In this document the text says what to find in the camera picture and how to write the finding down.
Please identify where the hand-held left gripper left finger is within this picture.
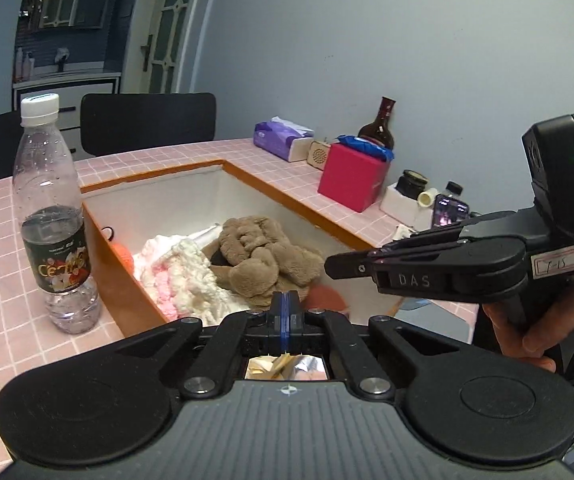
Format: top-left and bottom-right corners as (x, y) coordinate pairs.
(159, 291), (286, 398)

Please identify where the white open box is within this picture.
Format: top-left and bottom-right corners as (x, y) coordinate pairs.
(381, 182), (440, 226)

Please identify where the white glass-panel door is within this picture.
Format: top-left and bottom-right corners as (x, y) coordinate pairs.
(126, 0), (208, 97)

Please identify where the person's right hand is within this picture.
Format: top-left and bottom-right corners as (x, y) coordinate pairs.
(482, 272), (574, 373)

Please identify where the orange ball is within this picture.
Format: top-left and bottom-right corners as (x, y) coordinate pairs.
(109, 242), (136, 274)

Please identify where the brown plush toy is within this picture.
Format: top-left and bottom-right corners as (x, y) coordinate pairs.
(202, 216), (326, 312)

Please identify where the pink-red box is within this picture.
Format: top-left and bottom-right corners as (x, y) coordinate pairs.
(318, 142), (387, 214)

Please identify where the yellow snack packet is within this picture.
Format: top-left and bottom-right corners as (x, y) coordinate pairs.
(247, 357), (298, 379)

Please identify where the cream chunky knitted cloth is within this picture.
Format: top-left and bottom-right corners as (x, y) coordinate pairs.
(164, 239), (248, 327)

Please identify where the clear plastic water bottle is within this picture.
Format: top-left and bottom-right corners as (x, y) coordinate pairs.
(13, 93), (102, 335)

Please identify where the red-brown sponge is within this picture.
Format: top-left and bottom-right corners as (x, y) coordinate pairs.
(303, 284), (350, 314)

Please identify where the blue packet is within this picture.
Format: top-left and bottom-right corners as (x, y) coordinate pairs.
(337, 134), (396, 163)

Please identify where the purple tissue pack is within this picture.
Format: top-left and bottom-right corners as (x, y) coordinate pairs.
(253, 116), (316, 163)

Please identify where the white pink fluffy cloth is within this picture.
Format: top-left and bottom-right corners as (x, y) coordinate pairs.
(133, 234), (192, 312)

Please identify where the small wooden speaker box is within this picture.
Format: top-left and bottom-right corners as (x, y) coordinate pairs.
(307, 139), (336, 167)

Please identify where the white sink cabinet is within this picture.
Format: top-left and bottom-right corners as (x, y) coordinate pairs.
(13, 71), (123, 157)

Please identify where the brown glass bottle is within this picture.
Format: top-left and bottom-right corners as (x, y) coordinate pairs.
(357, 96), (398, 151)

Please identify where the black jar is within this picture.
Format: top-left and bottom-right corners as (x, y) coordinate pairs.
(396, 170), (429, 200)

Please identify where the orange storage box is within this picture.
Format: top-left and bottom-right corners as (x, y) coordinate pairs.
(81, 159), (480, 341)

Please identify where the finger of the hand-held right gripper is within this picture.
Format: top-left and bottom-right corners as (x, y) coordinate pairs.
(324, 236), (468, 281)
(367, 209), (523, 253)

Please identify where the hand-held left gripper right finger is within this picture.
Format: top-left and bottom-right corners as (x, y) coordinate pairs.
(284, 291), (448, 397)

